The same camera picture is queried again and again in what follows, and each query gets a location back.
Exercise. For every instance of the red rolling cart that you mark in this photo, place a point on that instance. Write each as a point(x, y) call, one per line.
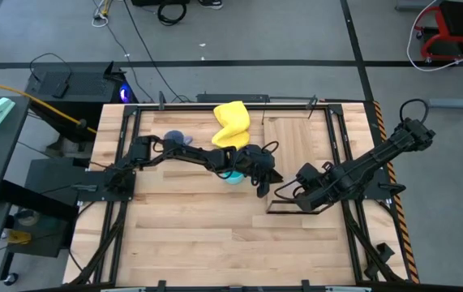
point(444, 24)

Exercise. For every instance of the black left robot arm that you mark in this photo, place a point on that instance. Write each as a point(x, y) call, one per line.
point(190, 154)

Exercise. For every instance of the yellow microfibre cloth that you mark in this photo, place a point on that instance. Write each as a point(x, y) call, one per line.
point(233, 121)

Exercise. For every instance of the small black box on tower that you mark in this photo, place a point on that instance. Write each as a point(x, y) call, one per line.
point(59, 90)

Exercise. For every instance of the yellow black hazard tape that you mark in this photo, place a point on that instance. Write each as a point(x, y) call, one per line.
point(401, 227)

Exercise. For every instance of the small teal cup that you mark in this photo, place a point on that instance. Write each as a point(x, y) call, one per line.
point(234, 178)

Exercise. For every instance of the black low cart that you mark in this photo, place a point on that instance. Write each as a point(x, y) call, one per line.
point(48, 178)

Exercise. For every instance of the black aluminium table frame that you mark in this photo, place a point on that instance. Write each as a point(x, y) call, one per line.
point(130, 110)

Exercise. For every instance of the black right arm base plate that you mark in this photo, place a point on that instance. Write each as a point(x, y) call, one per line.
point(395, 188)

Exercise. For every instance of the black power strip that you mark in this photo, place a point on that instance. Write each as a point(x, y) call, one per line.
point(231, 97)

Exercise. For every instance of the person's shoe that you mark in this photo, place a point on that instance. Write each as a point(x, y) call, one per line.
point(211, 4)

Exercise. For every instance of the black caster wheel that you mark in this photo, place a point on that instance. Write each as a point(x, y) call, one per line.
point(10, 278)

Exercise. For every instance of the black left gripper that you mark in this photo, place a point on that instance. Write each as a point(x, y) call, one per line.
point(257, 162)

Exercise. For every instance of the black computer tower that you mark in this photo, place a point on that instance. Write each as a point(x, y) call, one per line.
point(81, 87)

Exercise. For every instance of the small yellow item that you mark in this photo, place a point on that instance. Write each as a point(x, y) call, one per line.
point(18, 237)

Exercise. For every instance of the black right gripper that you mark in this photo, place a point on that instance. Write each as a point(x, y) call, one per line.
point(316, 180)

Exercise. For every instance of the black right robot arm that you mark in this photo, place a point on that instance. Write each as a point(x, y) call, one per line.
point(377, 158)

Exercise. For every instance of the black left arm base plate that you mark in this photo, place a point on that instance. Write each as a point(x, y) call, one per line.
point(93, 184)

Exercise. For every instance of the grey tape roll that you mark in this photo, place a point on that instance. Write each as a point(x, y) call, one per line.
point(27, 217)

